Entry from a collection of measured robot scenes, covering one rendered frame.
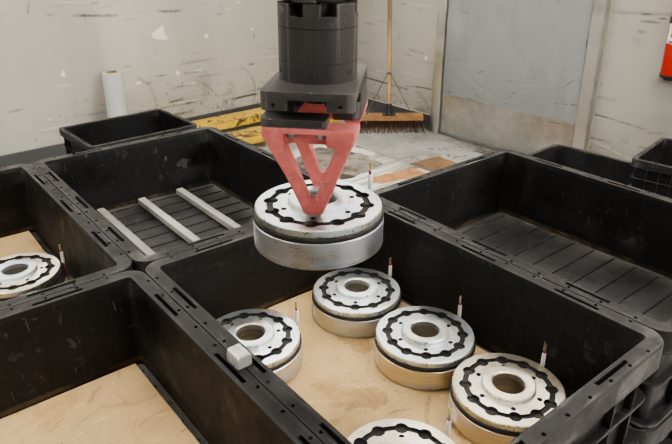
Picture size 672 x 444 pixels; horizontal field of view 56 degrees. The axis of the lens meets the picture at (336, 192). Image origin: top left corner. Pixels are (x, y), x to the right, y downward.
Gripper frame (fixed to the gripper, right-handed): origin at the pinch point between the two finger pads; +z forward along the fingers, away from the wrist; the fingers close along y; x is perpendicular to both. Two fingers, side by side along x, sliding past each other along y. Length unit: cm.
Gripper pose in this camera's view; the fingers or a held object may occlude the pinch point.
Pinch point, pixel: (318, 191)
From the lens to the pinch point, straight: 49.5
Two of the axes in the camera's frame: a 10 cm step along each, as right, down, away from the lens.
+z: -0.1, 9.2, 3.9
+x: 9.9, 0.6, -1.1
